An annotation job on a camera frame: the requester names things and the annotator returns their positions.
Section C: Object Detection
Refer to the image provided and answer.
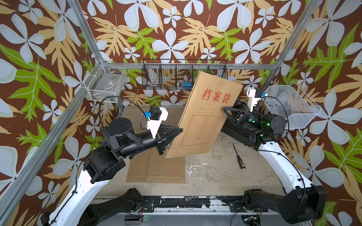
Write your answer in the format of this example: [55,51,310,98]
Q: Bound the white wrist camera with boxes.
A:
[247,87,268,112]
[144,106,168,138]

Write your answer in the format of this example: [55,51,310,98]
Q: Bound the white wire basket right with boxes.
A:
[264,82,321,130]

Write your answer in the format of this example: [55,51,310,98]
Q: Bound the brown kraft file bag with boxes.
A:
[166,72,243,158]
[126,151,150,183]
[146,148,186,184]

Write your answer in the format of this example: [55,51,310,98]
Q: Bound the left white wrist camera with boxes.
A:
[144,106,168,138]

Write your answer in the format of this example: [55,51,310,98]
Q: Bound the blue object in basket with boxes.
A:
[182,82,192,89]

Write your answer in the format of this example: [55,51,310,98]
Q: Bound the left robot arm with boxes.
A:
[41,118,183,226]

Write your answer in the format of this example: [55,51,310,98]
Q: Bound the white wire basket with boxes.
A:
[84,60,127,103]
[264,82,321,130]

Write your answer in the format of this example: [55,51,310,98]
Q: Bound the black wire basket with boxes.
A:
[141,59,229,91]

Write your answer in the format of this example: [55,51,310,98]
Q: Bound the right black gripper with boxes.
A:
[223,103,266,135]

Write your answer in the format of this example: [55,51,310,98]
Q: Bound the white wire basket left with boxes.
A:
[84,60,127,103]

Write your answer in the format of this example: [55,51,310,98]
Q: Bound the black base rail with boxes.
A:
[131,195,268,213]

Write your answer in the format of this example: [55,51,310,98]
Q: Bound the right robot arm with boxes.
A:
[223,107,327,224]

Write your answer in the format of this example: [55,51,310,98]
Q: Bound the black yellow toolbox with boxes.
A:
[221,118,253,147]

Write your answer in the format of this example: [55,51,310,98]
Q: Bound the black yellow screwdriver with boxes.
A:
[232,144,246,170]

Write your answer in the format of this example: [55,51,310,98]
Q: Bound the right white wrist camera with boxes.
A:
[247,87,268,112]

